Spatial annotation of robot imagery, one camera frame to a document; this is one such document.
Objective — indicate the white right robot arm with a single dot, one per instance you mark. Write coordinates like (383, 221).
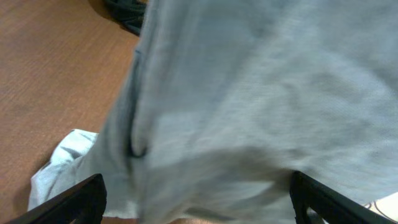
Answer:
(386, 207)

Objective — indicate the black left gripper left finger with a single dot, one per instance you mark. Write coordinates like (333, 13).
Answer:
(83, 203)

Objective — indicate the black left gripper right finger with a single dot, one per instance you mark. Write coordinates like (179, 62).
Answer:
(314, 202)

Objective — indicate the light blue t-shirt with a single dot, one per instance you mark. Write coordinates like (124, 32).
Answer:
(225, 99)

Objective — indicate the black crumpled clothes pile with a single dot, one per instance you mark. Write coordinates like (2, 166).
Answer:
(129, 13)

